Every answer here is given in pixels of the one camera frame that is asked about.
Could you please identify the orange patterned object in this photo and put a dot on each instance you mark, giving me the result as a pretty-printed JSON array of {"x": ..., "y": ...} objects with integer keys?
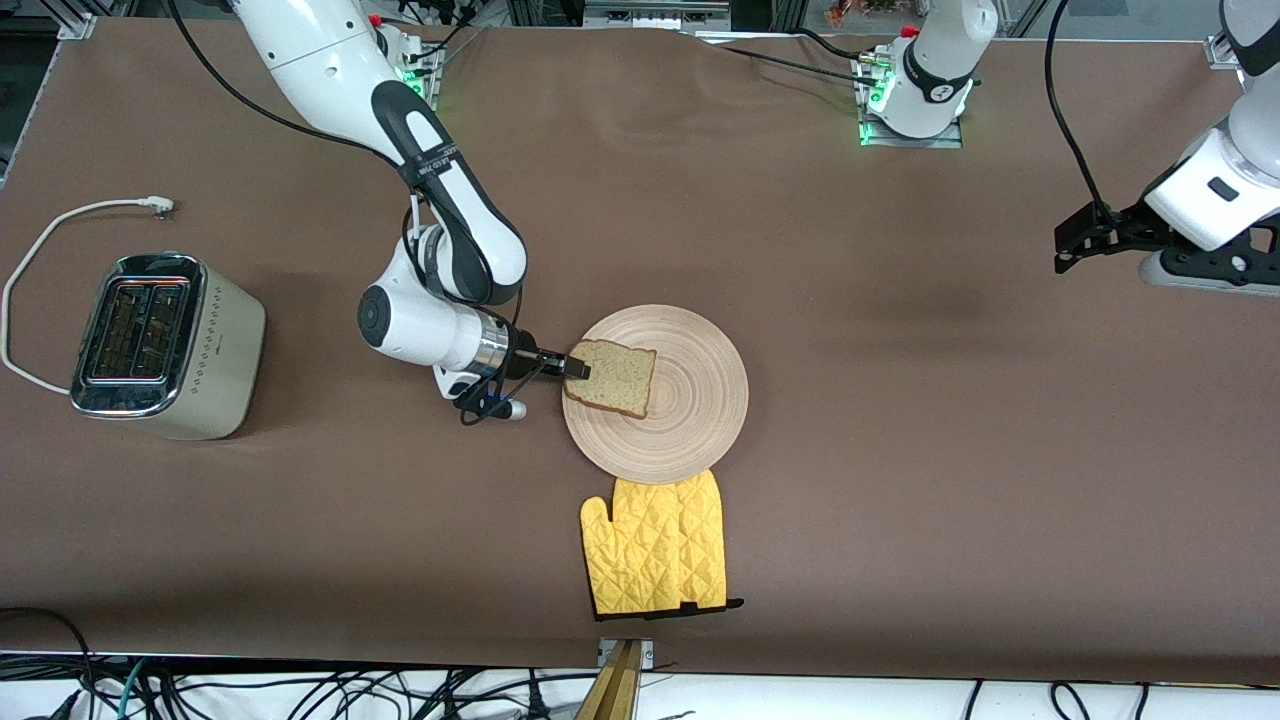
[{"x": 860, "y": 10}]

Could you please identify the grey metal equipment box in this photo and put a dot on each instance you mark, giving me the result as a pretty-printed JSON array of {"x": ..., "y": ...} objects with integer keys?
[{"x": 650, "y": 15}]

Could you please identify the small metal bracket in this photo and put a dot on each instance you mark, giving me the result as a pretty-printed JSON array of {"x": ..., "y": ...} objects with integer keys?
[{"x": 648, "y": 655}]

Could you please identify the round wooden plate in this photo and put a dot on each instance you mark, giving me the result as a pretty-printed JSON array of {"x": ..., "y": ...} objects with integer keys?
[{"x": 690, "y": 400}]

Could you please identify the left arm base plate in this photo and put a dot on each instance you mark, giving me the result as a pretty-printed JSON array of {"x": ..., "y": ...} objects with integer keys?
[{"x": 950, "y": 141}]

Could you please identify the yellow quilted oven mitt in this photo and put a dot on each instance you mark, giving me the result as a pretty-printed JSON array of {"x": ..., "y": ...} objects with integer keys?
[
  {"x": 630, "y": 545},
  {"x": 703, "y": 535}
]

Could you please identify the beige chrome toaster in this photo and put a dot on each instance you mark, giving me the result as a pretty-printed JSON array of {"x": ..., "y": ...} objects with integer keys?
[{"x": 215, "y": 350}]

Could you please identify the yellow extrusion bar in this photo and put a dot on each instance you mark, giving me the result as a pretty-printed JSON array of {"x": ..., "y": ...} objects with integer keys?
[{"x": 615, "y": 690}]

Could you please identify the aluminium frame profile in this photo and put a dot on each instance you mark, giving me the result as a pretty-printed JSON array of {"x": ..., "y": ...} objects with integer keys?
[
  {"x": 1215, "y": 50},
  {"x": 80, "y": 22}
]

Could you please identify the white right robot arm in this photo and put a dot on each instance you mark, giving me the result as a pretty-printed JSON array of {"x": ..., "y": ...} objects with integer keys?
[{"x": 320, "y": 60}]

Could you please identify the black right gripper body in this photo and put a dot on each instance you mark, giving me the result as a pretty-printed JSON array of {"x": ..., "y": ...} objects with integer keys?
[{"x": 523, "y": 360}]

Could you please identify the brown bread slice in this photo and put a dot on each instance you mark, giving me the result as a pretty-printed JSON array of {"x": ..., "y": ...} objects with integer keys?
[{"x": 620, "y": 382}]

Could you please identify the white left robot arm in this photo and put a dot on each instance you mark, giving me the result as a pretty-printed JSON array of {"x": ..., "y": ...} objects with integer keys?
[{"x": 930, "y": 90}]

